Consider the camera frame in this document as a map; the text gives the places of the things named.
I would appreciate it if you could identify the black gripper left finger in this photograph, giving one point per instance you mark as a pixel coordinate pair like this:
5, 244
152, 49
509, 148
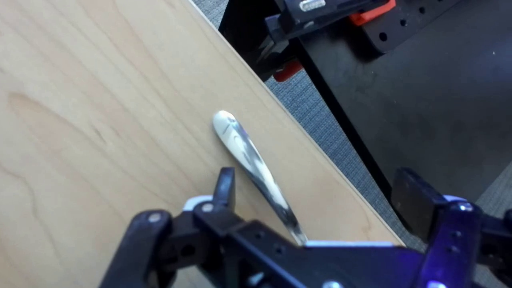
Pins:
160, 246

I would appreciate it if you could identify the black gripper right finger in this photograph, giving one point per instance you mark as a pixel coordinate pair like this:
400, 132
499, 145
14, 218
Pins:
453, 241

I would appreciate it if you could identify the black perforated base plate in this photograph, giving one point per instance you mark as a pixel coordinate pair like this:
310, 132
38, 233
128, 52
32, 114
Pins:
426, 97

